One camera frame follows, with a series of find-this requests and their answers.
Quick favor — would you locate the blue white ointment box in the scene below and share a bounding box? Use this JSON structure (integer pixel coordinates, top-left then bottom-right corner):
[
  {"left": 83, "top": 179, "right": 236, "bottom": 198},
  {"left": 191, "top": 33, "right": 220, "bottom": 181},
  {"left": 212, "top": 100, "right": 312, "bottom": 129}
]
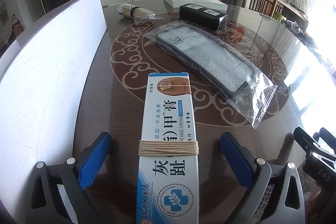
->
[{"left": 136, "top": 72, "right": 199, "bottom": 223}]

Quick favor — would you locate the phone case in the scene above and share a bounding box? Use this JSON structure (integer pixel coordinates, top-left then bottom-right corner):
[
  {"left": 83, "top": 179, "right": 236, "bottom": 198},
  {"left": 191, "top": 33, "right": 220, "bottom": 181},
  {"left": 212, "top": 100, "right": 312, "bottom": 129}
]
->
[{"left": 144, "top": 21, "right": 277, "bottom": 128}]

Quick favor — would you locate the cotton swab bundle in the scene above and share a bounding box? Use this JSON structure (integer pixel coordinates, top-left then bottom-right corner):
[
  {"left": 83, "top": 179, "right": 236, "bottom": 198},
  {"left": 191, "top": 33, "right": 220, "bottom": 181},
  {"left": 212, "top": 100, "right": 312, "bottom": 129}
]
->
[{"left": 116, "top": 3, "right": 164, "bottom": 25}]

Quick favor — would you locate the person right hand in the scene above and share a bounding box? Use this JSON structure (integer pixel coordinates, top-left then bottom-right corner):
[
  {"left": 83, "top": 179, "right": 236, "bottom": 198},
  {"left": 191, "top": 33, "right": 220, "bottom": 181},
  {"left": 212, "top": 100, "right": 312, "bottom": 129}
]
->
[{"left": 305, "top": 182, "right": 335, "bottom": 223}]

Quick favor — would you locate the white storage box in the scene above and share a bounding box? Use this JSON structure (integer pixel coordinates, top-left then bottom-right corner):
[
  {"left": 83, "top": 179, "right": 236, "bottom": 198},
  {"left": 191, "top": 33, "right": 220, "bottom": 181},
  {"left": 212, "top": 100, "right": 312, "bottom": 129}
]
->
[{"left": 1, "top": 0, "right": 107, "bottom": 223}]

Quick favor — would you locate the black rectangular box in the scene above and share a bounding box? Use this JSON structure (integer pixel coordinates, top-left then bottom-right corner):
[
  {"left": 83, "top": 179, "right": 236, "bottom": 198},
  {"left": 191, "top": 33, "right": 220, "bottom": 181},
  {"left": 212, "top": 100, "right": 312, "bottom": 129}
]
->
[{"left": 179, "top": 3, "right": 228, "bottom": 31}]

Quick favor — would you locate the wooden railing furniture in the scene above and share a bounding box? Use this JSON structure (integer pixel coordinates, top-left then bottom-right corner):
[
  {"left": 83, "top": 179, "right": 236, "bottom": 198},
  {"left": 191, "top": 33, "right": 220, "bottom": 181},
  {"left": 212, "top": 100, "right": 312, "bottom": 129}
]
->
[{"left": 244, "top": 0, "right": 309, "bottom": 30}]

